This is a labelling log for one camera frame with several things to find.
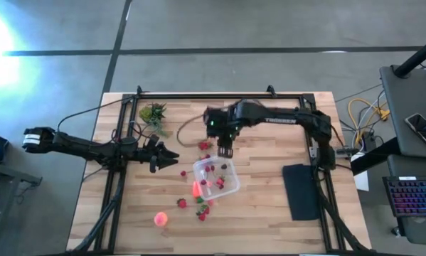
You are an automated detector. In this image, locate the sleeved cable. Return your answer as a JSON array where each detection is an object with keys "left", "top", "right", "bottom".
[{"left": 176, "top": 113, "right": 207, "bottom": 148}]

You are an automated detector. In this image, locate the clear plastic container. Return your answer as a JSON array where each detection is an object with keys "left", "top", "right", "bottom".
[{"left": 192, "top": 156, "right": 241, "bottom": 201}]

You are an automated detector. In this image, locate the white box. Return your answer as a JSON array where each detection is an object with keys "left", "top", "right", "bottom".
[{"left": 352, "top": 152, "right": 371, "bottom": 193}]

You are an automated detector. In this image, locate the backlit keyboard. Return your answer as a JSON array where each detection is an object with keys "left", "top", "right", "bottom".
[{"left": 382, "top": 176, "right": 426, "bottom": 218}]

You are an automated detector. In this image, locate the smartphone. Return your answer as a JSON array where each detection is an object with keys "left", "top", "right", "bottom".
[{"left": 405, "top": 112, "right": 426, "bottom": 150}]

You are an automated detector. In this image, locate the pink toy peach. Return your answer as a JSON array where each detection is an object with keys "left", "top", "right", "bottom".
[{"left": 154, "top": 211, "right": 169, "bottom": 228}]

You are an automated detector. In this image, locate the thin black cable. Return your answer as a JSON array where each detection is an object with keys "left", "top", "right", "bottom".
[{"left": 57, "top": 95, "right": 135, "bottom": 133}]

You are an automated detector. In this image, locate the yellow cable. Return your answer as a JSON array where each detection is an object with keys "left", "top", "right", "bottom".
[{"left": 347, "top": 98, "right": 390, "bottom": 143}]

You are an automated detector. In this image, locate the black aluminium frame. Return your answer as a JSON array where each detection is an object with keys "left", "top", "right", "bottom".
[{"left": 66, "top": 85, "right": 373, "bottom": 255}]

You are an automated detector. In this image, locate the grey keyboard desk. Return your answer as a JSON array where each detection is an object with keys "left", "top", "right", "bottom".
[{"left": 386, "top": 154, "right": 426, "bottom": 247}]

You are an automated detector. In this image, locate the green artificial succulent plant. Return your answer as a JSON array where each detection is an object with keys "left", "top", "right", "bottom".
[{"left": 138, "top": 102, "right": 169, "bottom": 138}]

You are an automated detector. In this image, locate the black desk beam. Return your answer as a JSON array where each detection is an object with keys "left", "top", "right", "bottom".
[{"left": 350, "top": 137, "right": 400, "bottom": 176}]

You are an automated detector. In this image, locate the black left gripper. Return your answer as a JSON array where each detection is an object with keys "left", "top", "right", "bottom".
[{"left": 141, "top": 134, "right": 180, "bottom": 174}]

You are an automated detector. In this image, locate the dark cloth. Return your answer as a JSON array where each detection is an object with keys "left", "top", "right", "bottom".
[{"left": 282, "top": 163, "right": 321, "bottom": 221}]

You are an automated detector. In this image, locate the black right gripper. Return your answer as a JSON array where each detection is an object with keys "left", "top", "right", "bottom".
[{"left": 202, "top": 105, "right": 242, "bottom": 159}]

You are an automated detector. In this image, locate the black stand post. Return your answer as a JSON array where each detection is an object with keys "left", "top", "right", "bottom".
[{"left": 393, "top": 33, "right": 426, "bottom": 78}]

